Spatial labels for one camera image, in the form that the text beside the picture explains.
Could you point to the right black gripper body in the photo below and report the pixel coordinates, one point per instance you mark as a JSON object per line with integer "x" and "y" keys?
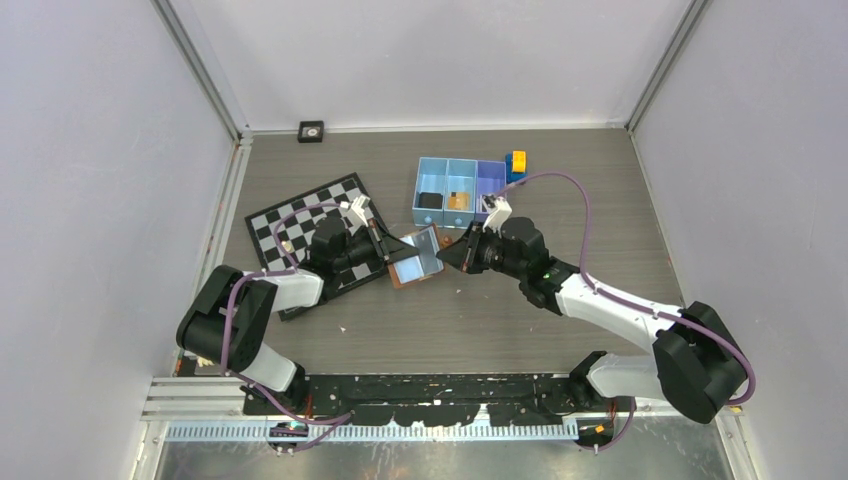
{"x": 490, "y": 255}

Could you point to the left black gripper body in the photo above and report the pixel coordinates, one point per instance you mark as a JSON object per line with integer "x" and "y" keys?
{"x": 359, "y": 251}

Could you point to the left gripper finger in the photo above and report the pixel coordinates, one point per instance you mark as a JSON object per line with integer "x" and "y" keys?
{"x": 376, "y": 235}
{"x": 393, "y": 250}

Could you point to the brown leather card holder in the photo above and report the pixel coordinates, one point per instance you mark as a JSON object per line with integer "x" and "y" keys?
{"x": 428, "y": 241}

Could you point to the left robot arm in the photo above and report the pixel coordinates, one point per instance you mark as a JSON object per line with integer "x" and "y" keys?
{"x": 227, "y": 321}

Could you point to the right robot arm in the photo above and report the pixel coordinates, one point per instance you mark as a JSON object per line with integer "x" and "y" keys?
{"x": 690, "y": 359}

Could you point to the orange card in bin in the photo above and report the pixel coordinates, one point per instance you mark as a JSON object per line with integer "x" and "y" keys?
{"x": 460, "y": 201}

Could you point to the black card in bin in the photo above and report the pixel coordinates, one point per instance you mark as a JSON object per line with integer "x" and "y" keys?
{"x": 430, "y": 200}

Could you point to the light blue middle bin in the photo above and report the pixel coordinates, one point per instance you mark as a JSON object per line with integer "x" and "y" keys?
{"x": 460, "y": 190}

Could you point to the light blue bin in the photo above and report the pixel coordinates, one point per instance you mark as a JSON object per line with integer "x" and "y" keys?
{"x": 430, "y": 177}
{"x": 460, "y": 190}

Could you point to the light blue left bin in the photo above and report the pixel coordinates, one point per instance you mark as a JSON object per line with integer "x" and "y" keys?
{"x": 430, "y": 177}

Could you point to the purple right bin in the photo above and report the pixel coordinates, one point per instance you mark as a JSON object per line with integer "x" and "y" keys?
{"x": 490, "y": 178}

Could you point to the blue yellow toy block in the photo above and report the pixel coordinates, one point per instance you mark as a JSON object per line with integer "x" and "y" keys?
{"x": 516, "y": 166}

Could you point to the small black square box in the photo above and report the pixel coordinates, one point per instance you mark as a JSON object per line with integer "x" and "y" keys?
{"x": 311, "y": 131}

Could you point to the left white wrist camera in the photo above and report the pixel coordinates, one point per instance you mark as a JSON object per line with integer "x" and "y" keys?
{"x": 354, "y": 211}

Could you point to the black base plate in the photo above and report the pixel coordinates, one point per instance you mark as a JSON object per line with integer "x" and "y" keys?
{"x": 436, "y": 400}

